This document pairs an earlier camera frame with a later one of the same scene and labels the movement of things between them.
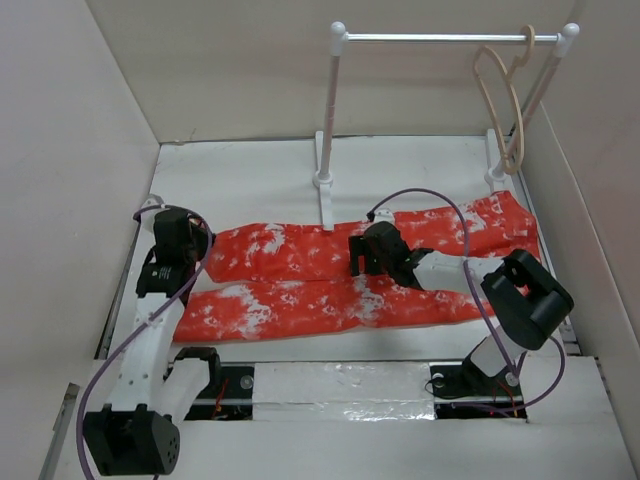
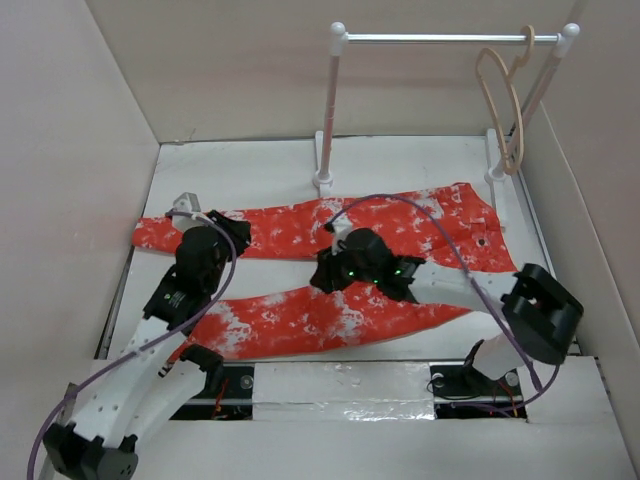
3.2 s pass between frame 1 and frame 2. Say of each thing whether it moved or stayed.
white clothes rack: stayed
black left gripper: moved
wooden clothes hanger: stayed
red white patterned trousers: moved
